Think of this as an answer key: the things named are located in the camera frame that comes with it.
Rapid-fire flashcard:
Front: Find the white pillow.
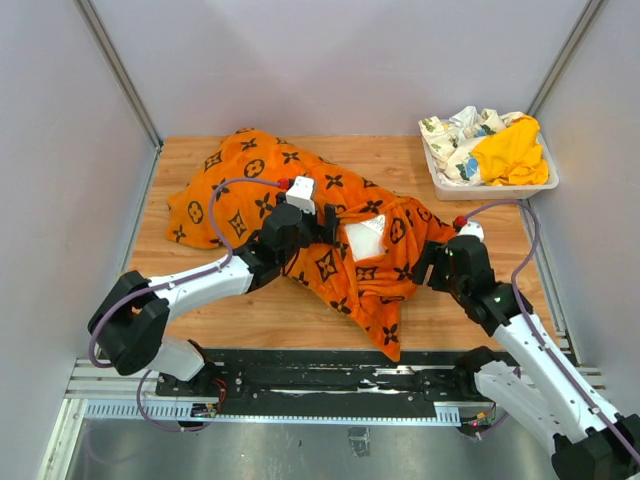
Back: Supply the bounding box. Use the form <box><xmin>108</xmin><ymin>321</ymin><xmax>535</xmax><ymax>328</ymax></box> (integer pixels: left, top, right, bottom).
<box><xmin>344</xmin><ymin>215</ymin><xmax>386</xmax><ymax>261</ymax></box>

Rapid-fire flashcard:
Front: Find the orange monogram pillowcase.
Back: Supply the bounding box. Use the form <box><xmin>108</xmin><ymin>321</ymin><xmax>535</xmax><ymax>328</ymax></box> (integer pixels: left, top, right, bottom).
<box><xmin>166</xmin><ymin>129</ymin><xmax>455</xmax><ymax>361</ymax></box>

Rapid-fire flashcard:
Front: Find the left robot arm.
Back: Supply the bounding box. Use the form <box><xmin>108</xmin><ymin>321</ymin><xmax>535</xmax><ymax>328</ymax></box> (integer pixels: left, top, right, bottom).
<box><xmin>88</xmin><ymin>203</ymin><xmax>339</xmax><ymax>396</ymax></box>

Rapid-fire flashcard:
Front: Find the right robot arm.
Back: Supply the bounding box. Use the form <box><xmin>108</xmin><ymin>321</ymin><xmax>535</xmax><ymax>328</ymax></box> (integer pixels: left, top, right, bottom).
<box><xmin>412</xmin><ymin>235</ymin><xmax>639</xmax><ymax>479</ymax></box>

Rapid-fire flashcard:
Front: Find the white plastic bin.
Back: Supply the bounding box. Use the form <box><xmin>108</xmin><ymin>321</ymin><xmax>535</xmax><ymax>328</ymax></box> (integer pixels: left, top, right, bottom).
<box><xmin>421</xmin><ymin>132</ymin><xmax>559</xmax><ymax>200</ymax></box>

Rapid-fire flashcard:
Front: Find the yellow cloth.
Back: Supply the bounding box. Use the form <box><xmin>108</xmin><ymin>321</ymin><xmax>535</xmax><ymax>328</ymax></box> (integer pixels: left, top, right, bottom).
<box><xmin>472</xmin><ymin>115</ymin><xmax>549</xmax><ymax>186</ymax></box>

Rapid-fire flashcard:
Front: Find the white patterned cloth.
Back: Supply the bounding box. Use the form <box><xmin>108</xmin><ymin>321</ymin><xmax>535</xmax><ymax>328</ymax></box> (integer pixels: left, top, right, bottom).
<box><xmin>419</xmin><ymin>106</ymin><xmax>523</xmax><ymax>187</ymax></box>

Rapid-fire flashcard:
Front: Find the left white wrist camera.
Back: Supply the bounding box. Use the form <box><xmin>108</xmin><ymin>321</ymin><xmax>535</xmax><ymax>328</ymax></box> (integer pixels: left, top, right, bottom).
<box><xmin>285</xmin><ymin>176</ymin><xmax>316</xmax><ymax>215</ymax></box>

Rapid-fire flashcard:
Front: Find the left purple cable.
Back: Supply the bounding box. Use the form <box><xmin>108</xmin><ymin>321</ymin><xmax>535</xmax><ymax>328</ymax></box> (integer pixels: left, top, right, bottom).
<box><xmin>88</xmin><ymin>177</ymin><xmax>291</xmax><ymax>433</ymax></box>

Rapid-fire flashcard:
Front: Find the purple cable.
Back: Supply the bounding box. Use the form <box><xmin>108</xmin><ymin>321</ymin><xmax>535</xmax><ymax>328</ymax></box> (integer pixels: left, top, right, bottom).
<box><xmin>462</xmin><ymin>199</ymin><xmax>640</xmax><ymax>466</ymax></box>
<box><xmin>88</xmin><ymin>177</ymin><xmax>291</xmax><ymax>433</ymax></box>

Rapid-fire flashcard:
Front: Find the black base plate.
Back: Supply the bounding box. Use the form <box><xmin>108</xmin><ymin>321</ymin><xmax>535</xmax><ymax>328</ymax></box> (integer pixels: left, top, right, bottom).
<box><xmin>156</xmin><ymin>349</ymin><xmax>491</xmax><ymax>417</ymax></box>

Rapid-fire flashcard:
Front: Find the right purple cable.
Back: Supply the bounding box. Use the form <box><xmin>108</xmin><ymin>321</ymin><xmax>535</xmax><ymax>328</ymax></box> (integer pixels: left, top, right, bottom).
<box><xmin>462</xmin><ymin>199</ymin><xmax>640</xmax><ymax>466</ymax></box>

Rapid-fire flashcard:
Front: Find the white slotted cable duct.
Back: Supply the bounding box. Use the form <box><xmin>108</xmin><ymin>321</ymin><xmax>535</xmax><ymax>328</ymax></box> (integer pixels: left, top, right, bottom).
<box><xmin>84</xmin><ymin>400</ymin><xmax>462</xmax><ymax>427</ymax></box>

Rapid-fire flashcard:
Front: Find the right aluminium frame post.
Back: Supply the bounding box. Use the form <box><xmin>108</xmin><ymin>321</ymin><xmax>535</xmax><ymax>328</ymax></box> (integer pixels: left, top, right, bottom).
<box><xmin>527</xmin><ymin>0</ymin><xmax>608</xmax><ymax>117</ymax></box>

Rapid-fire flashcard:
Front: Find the aluminium frame post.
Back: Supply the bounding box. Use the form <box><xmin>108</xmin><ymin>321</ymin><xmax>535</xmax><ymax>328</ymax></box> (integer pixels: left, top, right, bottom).
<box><xmin>74</xmin><ymin>0</ymin><xmax>164</xmax><ymax>149</ymax></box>
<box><xmin>527</xmin><ymin>0</ymin><xmax>608</xmax><ymax>117</ymax></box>

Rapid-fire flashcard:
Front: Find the left aluminium frame post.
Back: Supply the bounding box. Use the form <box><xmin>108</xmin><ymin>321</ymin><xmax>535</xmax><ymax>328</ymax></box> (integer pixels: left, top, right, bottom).
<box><xmin>74</xmin><ymin>0</ymin><xmax>164</xmax><ymax>149</ymax></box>

